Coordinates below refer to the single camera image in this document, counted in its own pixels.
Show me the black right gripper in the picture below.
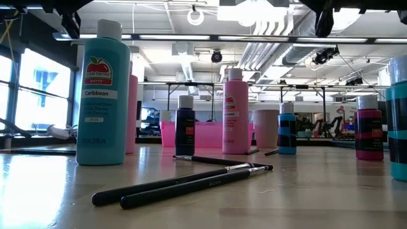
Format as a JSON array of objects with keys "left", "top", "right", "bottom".
[{"left": 298, "top": 0, "right": 362, "bottom": 38}]

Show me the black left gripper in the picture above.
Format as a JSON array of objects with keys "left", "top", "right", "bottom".
[{"left": 41, "top": 0, "right": 94, "bottom": 39}]

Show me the large teal paint bottle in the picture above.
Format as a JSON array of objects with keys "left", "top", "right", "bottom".
[{"left": 75, "top": 18, "right": 131, "bottom": 167}]

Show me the large pink paint bottle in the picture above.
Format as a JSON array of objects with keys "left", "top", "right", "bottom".
[
  {"left": 125, "top": 60, "right": 139, "bottom": 155},
  {"left": 222, "top": 67, "right": 250, "bottom": 155}
]

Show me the small magenta paint bottle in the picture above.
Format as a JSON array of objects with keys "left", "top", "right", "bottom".
[{"left": 354, "top": 95, "right": 385, "bottom": 162}]

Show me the small blue paint bottle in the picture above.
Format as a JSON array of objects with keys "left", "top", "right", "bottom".
[{"left": 277, "top": 101, "right": 298, "bottom": 156}]

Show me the small dark purple paint bottle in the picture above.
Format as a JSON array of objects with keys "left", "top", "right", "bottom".
[{"left": 174, "top": 95, "right": 197, "bottom": 156}]

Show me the small light teal paint bottle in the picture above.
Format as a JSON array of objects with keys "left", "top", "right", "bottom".
[{"left": 385, "top": 55, "right": 407, "bottom": 183}]

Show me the black beam with light strips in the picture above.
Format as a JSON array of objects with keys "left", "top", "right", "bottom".
[{"left": 52, "top": 31, "right": 407, "bottom": 45}]

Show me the beige ribbed cup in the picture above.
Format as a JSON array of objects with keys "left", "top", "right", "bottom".
[{"left": 252, "top": 109, "right": 280, "bottom": 149}]

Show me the pink plastic bin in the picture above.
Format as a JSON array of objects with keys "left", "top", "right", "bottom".
[{"left": 159, "top": 120, "right": 254, "bottom": 149}]

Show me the black ceiling camera rig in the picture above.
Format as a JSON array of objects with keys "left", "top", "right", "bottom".
[{"left": 312, "top": 45, "right": 340, "bottom": 66}]

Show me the yellow hanging cable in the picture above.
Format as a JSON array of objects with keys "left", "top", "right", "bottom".
[{"left": 0, "top": 9, "right": 18, "bottom": 67}]

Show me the white hanging ring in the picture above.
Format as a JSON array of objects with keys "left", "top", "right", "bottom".
[{"left": 186, "top": 8, "right": 205, "bottom": 27}]

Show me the black metal station frame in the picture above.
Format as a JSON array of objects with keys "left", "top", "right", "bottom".
[
  {"left": 165, "top": 81, "right": 216, "bottom": 122},
  {"left": 279, "top": 84, "right": 328, "bottom": 138}
]

